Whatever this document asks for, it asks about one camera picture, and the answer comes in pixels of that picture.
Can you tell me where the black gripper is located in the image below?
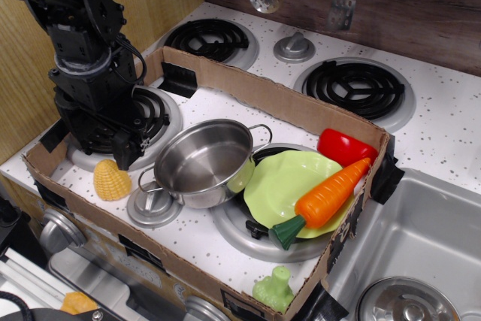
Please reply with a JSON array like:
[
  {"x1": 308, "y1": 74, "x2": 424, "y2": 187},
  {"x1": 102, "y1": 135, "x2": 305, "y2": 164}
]
[{"x1": 49, "y1": 48, "x2": 150, "y2": 171}]

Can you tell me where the orange plastic toy carrot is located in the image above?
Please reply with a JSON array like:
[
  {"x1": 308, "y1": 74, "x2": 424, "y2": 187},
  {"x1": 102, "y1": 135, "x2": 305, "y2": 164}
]
[{"x1": 268, "y1": 157, "x2": 371, "y2": 250}]

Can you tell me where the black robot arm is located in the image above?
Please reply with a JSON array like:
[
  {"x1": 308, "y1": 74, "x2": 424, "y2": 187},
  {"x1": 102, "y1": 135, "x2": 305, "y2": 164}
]
[{"x1": 21, "y1": 0, "x2": 161, "y2": 171}]

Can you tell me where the light green plastic plate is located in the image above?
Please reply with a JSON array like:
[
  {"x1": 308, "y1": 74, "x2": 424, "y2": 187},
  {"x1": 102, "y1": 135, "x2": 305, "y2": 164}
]
[{"x1": 241, "y1": 150, "x2": 342, "y2": 229}]

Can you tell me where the yellow plastic toy corn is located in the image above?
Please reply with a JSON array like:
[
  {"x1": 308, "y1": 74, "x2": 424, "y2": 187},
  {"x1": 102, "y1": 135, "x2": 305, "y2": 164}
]
[{"x1": 93, "y1": 159, "x2": 132, "y2": 201}]

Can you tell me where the front left black burner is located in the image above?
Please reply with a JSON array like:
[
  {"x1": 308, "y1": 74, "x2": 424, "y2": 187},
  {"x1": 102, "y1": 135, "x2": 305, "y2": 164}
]
[{"x1": 67, "y1": 86, "x2": 183, "y2": 172}]

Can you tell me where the front silver stove knob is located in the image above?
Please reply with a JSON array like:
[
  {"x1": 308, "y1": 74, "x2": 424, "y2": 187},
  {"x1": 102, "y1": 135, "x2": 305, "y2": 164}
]
[{"x1": 126, "y1": 182, "x2": 182, "y2": 229}]

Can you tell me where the silver stove knob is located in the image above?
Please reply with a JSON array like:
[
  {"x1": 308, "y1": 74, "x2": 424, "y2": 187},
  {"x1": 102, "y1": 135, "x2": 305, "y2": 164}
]
[
  {"x1": 273, "y1": 32, "x2": 316, "y2": 64},
  {"x1": 126, "y1": 182, "x2": 182, "y2": 229}
]

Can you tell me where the stainless steel pot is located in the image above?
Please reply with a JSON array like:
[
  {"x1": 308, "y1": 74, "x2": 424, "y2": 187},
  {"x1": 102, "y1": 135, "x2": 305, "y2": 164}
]
[{"x1": 138, "y1": 119, "x2": 273, "y2": 209}]

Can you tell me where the brown cardboard fence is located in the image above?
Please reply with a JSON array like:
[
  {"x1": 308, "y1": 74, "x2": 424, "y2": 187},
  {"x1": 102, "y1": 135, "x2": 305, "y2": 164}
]
[{"x1": 23, "y1": 47, "x2": 403, "y2": 320}]

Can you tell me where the left silver oven knob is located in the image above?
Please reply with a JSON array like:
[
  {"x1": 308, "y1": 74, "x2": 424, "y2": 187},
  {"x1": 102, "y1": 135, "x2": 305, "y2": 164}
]
[{"x1": 40, "y1": 209, "x2": 87, "y2": 254}]

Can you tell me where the silver oven knob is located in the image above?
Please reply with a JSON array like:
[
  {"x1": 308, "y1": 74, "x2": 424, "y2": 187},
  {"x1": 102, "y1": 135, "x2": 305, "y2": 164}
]
[
  {"x1": 183, "y1": 295, "x2": 230, "y2": 321},
  {"x1": 40, "y1": 209, "x2": 87, "y2": 254}
]

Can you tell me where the orange sponge piece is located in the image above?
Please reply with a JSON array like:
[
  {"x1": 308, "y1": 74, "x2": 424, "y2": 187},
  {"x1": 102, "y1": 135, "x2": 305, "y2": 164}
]
[{"x1": 60, "y1": 292, "x2": 98, "y2": 315}]

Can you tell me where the right silver oven knob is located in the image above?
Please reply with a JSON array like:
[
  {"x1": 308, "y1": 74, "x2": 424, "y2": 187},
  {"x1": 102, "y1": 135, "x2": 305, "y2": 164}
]
[{"x1": 183, "y1": 295, "x2": 230, "y2": 321}]

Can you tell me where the rear silver stove knob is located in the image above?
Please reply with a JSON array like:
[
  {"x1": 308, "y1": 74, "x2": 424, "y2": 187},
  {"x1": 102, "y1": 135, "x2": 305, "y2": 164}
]
[{"x1": 273, "y1": 32, "x2": 316, "y2": 64}]

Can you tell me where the green plastic toy broccoli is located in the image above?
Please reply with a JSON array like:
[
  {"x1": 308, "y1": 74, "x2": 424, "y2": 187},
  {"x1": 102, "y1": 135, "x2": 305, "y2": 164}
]
[{"x1": 252, "y1": 265, "x2": 294, "y2": 313}]

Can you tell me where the red plastic toy pepper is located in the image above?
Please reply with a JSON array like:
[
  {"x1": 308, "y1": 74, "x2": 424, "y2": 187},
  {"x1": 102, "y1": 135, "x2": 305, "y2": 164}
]
[{"x1": 316, "y1": 129, "x2": 378, "y2": 167}]

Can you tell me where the hanging silver spatula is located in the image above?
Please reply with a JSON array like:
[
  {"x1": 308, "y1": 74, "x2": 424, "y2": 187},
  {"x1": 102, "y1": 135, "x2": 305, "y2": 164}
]
[{"x1": 326, "y1": 0, "x2": 357, "y2": 32}]

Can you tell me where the rear right black burner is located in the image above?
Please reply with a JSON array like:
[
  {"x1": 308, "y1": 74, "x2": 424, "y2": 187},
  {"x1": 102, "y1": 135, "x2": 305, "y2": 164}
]
[{"x1": 293, "y1": 57, "x2": 416, "y2": 133}]

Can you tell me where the silver toy sink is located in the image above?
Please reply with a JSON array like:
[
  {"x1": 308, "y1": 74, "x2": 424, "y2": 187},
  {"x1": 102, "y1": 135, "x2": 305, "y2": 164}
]
[{"x1": 328, "y1": 169, "x2": 480, "y2": 320}]

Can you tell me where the silver sink drain lid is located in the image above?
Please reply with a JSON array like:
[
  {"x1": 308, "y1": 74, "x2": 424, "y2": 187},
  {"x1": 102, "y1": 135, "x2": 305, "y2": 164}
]
[{"x1": 355, "y1": 277, "x2": 461, "y2": 321}]

